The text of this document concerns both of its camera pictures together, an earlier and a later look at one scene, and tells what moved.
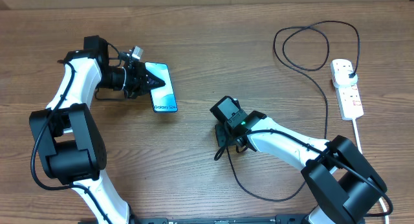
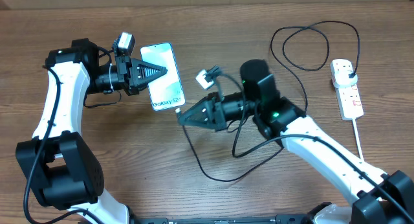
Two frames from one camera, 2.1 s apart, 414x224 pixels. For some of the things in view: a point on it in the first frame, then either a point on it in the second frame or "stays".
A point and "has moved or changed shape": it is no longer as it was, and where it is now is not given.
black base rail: x=212 y=220 stays
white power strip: x=349 y=99 stays
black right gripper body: x=222 y=133 → x=229 y=110
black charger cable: x=304 y=28 → x=294 y=28
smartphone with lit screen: x=162 y=98 has moved or changed shape
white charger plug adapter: x=342 y=80 stays
